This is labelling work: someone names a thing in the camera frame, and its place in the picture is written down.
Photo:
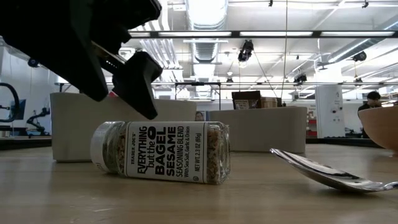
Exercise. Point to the black background robot arm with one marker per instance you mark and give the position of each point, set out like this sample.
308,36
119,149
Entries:
37,119

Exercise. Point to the red yellow ramen packet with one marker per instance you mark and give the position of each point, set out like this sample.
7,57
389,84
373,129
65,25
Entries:
112,93

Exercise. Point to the blue background monitor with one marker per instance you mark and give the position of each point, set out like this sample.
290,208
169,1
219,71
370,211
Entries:
21,109

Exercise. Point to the silver ceiling duct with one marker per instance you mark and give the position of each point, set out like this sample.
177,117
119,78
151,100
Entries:
351,49

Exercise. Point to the grey plastic bin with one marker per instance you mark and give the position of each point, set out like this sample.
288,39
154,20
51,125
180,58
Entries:
261,130
93,124

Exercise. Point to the bagel seasoning glass jar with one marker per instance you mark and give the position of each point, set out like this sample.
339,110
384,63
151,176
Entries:
164,152

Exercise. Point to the person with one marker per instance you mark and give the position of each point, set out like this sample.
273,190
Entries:
371,101

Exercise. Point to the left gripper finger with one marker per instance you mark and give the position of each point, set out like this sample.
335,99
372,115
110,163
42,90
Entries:
71,68
136,84

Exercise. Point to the white pillar box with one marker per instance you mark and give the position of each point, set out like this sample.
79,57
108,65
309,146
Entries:
329,109

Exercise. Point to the all-metal silver spoon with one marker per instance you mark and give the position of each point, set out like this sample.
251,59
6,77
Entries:
323,175

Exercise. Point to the black ceiling spotlight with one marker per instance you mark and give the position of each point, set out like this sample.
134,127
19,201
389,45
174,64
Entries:
33,63
245,49
359,56
300,77
229,81

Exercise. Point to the peach plastic bowl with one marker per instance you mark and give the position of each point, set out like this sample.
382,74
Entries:
381,127

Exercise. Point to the brown taco mix packet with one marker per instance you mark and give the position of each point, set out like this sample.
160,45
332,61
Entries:
245,99

